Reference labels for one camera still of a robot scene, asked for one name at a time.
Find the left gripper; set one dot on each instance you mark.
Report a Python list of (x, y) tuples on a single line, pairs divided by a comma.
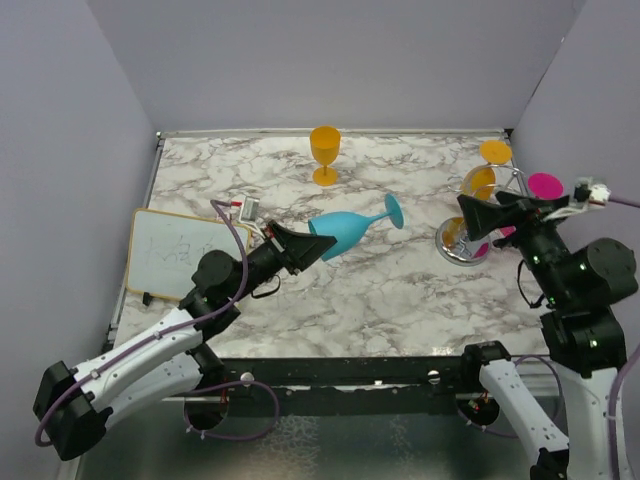
[(303, 248)]

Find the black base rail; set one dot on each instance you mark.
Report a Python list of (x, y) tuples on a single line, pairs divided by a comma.
[(359, 385)]

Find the yellow wine glass on rack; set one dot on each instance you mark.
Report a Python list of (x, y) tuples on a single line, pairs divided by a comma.
[(482, 181)]

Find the pink wine glass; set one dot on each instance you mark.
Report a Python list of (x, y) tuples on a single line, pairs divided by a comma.
[(542, 186)]

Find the yellow wine glass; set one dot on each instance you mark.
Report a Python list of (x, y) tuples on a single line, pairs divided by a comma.
[(482, 181), (325, 144)]

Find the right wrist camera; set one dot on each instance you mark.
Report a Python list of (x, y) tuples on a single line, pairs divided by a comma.
[(590, 192)]

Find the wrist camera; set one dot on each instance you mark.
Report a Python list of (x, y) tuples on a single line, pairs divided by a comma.
[(590, 192), (249, 210)]

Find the small yellow-framed whiteboard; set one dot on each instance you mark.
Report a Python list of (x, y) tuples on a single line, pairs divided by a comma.
[(165, 249)]

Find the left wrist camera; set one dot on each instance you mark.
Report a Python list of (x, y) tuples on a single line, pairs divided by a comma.
[(249, 210)]

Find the blue wine glass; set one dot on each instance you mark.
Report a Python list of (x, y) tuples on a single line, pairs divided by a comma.
[(348, 228)]

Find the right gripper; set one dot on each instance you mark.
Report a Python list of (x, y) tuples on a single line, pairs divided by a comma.
[(482, 216)]

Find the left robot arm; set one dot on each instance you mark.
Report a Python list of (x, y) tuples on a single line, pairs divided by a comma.
[(74, 404)]

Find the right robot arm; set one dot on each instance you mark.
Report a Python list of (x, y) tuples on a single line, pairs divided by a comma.
[(585, 341)]

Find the chrome wine glass rack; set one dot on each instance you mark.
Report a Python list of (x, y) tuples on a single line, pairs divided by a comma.
[(452, 240)]

